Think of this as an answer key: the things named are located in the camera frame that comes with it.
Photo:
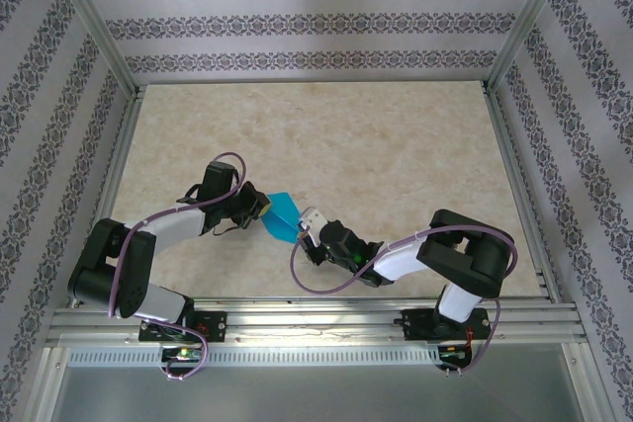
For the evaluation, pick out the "blue paper sheet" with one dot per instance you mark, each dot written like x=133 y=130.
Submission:
x=282 y=217

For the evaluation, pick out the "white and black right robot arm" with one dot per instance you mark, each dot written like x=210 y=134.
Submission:
x=400 y=261

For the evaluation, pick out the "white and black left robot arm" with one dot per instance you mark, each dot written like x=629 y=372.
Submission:
x=173 y=227

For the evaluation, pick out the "grey metal panel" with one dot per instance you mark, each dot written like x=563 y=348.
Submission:
x=316 y=392

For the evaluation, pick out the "small circuit board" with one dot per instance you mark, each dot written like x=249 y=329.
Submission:
x=183 y=354
x=452 y=354

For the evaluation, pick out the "long aluminium mounting rail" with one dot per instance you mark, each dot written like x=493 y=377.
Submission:
x=321 y=315

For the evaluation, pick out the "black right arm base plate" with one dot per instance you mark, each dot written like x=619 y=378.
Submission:
x=415 y=325

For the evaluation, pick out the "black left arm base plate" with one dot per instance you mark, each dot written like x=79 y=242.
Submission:
x=212 y=325

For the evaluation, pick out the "aluminium side rail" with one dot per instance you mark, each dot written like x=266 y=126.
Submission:
x=114 y=170
x=524 y=194

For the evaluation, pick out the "aluminium frame post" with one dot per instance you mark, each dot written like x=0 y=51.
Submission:
x=84 y=17
x=529 y=22

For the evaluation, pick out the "aluminium lower frame bar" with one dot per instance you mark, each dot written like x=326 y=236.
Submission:
x=581 y=382
x=49 y=382

